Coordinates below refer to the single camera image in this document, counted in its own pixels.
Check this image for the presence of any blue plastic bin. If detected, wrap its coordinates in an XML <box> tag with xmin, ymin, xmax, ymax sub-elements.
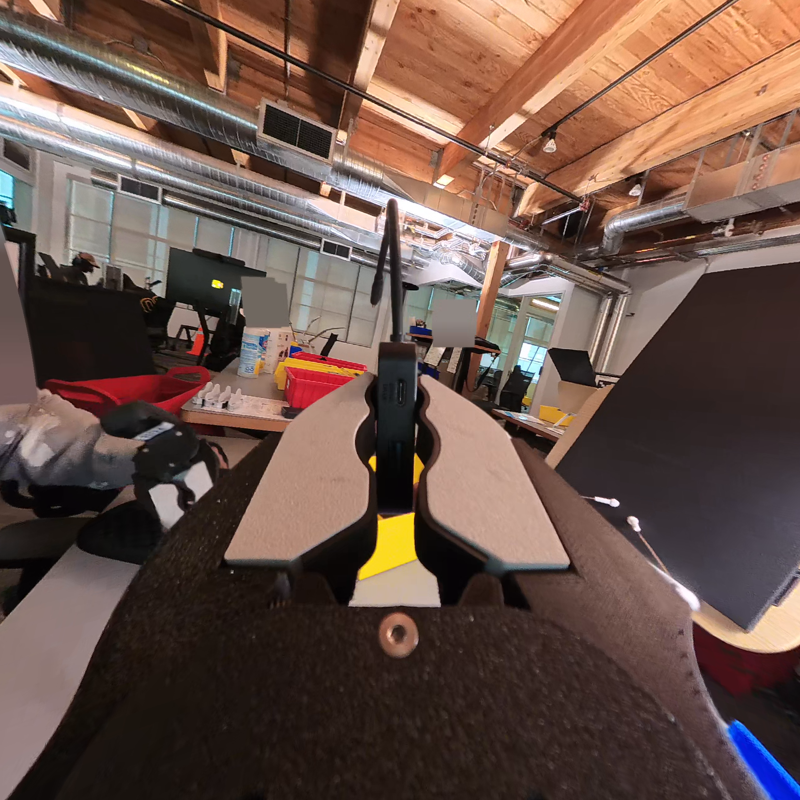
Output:
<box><xmin>725</xmin><ymin>719</ymin><xmax>800</xmax><ymax>800</ymax></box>

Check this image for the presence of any black display on stand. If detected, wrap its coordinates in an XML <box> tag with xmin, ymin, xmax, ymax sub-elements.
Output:
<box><xmin>164</xmin><ymin>247</ymin><xmax>268</xmax><ymax>365</ymax></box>

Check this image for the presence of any red ribbed bin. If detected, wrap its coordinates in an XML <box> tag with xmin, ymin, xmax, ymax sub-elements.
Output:
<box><xmin>284</xmin><ymin>365</ymin><xmax>358</xmax><ymax>410</ymax></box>

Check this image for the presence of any black wood-edged board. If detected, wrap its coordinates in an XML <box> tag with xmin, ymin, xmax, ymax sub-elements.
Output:
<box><xmin>545</xmin><ymin>262</ymin><xmax>800</xmax><ymax>654</ymax></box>
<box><xmin>547</xmin><ymin>347</ymin><xmax>618</xmax><ymax>415</ymax></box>

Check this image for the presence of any red storage tote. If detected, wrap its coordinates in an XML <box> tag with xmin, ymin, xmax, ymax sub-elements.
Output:
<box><xmin>692</xmin><ymin>622</ymin><xmax>800</xmax><ymax>698</ymax></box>

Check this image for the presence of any silver air duct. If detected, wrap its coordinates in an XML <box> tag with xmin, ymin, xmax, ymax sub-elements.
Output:
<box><xmin>599</xmin><ymin>192</ymin><xmax>690</xmax><ymax>258</ymax></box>
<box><xmin>0</xmin><ymin>9</ymin><xmax>520</xmax><ymax>248</ymax></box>
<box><xmin>0</xmin><ymin>87</ymin><xmax>413</xmax><ymax>270</ymax></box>
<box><xmin>500</xmin><ymin>250</ymin><xmax>632</xmax><ymax>376</ymax></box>

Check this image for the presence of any row of white clips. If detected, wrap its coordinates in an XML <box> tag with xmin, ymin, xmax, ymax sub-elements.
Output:
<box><xmin>192</xmin><ymin>382</ymin><xmax>246</xmax><ymax>412</ymax></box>

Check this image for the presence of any wooden post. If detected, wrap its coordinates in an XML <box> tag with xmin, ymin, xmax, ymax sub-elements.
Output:
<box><xmin>465</xmin><ymin>240</ymin><xmax>511</xmax><ymax>401</ymax></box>

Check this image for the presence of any white wipes canister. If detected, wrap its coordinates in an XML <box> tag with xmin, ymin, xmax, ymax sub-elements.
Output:
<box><xmin>237</xmin><ymin>326</ymin><xmax>271</xmax><ymax>380</ymax></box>

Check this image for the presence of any person's left forearm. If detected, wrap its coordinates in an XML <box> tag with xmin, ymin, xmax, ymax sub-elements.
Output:
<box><xmin>0</xmin><ymin>387</ymin><xmax>143</xmax><ymax>493</ymax></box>

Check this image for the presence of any brown standing desk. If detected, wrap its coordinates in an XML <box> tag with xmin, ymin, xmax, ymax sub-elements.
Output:
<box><xmin>490</xmin><ymin>408</ymin><xmax>567</xmax><ymax>442</ymax></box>

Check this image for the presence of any black partition panel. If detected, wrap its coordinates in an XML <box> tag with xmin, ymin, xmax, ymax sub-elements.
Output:
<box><xmin>24</xmin><ymin>278</ymin><xmax>158</xmax><ymax>390</ymax></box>

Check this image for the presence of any short black hub cable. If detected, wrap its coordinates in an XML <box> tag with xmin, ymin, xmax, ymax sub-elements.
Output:
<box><xmin>370</xmin><ymin>199</ymin><xmax>406</xmax><ymax>343</ymax></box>

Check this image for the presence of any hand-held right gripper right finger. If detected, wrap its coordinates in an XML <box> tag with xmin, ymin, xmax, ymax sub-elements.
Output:
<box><xmin>414</xmin><ymin>374</ymin><xmax>571</xmax><ymax>575</ymax></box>

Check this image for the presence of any tall standing desk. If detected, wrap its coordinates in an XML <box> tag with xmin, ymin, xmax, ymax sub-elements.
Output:
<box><xmin>408</xmin><ymin>331</ymin><xmax>502</xmax><ymax>396</ymax></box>

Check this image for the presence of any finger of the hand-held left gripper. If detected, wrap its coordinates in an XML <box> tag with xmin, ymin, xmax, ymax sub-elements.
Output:
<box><xmin>149</xmin><ymin>461</ymin><xmax>215</xmax><ymax>531</ymax></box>

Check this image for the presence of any red basket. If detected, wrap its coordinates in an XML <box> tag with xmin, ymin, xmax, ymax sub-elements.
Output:
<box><xmin>44</xmin><ymin>365</ymin><xmax>213</xmax><ymax>421</ymax></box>

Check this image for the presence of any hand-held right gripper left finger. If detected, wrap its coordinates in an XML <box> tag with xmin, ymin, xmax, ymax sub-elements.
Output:
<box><xmin>224</xmin><ymin>372</ymin><xmax>380</xmax><ymax>571</ymax></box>

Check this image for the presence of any grey wood-edged table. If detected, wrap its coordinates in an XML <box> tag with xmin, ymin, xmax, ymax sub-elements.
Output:
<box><xmin>180</xmin><ymin>356</ymin><xmax>296</xmax><ymax>433</ymax></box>

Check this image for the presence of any black office chair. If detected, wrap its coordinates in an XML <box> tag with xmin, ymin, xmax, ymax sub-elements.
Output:
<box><xmin>499</xmin><ymin>365</ymin><xmax>533</xmax><ymax>413</ymax></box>

